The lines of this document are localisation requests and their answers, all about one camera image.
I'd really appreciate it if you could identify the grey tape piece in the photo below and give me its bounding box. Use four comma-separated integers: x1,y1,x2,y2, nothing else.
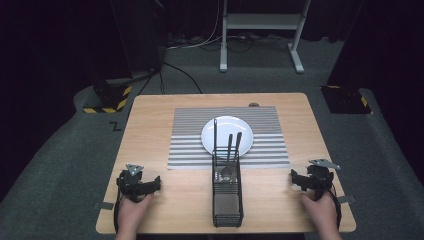
336,194,357,205
93,201,115,211

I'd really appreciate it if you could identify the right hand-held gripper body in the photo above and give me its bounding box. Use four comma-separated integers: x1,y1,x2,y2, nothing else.
302,158,341,202

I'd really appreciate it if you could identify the person's left hand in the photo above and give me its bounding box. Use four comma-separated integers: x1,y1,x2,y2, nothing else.
117,192,155,234

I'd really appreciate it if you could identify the black wire cutlery caddy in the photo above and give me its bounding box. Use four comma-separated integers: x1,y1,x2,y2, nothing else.
211,149,245,229

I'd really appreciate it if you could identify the black floor cable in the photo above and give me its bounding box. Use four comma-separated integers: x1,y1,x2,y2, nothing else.
162,61,204,95

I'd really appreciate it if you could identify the white round plate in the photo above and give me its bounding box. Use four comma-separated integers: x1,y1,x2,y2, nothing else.
200,115,255,158

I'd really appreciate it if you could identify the white floor cable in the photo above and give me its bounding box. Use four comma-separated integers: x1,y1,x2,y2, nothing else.
165,0,224,52

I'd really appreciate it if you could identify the left hand-held gripper cable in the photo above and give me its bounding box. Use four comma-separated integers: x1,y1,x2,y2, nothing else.
113,178,123,234

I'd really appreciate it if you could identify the person's right hand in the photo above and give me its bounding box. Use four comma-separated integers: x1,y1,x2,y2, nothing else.
300,191,340,231

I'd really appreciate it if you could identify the grey striped placemat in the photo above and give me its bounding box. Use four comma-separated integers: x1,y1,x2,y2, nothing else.
166,106,291,171

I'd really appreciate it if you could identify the black stand with hazard-striped base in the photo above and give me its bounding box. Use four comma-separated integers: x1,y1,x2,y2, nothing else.
319,0,424,115
82,0,165,115

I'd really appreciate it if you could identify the black-handled fork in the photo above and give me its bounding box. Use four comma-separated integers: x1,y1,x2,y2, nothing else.
231,131,243,168

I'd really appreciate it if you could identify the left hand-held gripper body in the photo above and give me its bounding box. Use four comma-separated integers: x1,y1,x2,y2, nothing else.
116,162,151,203

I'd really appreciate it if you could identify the black-handled spoon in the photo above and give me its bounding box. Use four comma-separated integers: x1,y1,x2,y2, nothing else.
221,133,234,183

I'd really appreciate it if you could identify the bundle of black floor cables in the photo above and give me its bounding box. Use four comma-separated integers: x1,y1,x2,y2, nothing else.
166,32,292,54

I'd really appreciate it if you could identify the right hand-held gripper cable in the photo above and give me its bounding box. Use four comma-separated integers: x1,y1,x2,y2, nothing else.
328,185,343,231

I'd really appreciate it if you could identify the white metal stand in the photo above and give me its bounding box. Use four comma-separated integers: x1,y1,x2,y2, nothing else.
218,0,313,75

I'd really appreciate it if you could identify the hand-held gripper cable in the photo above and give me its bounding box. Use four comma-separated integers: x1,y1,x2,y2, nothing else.
328,185,343,231
113,178,123,234

